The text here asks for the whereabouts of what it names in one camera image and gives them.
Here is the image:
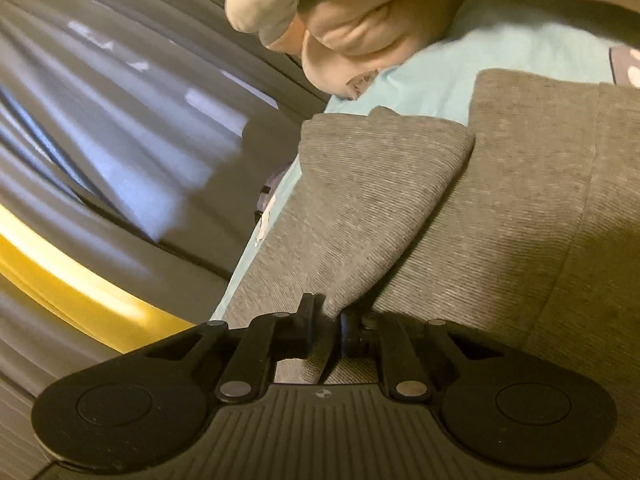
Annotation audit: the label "purple bag behind bed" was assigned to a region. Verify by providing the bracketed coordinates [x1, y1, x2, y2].
[254, 165, 290, 223]

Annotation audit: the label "yellow curtain strip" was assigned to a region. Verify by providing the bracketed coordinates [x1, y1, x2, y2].
[1, 208, 192, 353]

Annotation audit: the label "grey sweatpants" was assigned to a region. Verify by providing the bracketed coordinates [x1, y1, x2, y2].
[224, 70, 639, 470]

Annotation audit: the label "light blue bed sheet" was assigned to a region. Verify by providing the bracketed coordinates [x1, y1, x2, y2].
[214, 0, 639, 321]

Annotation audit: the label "grey curtain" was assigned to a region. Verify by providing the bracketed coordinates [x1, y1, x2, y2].
[1, 0, 326, 479]

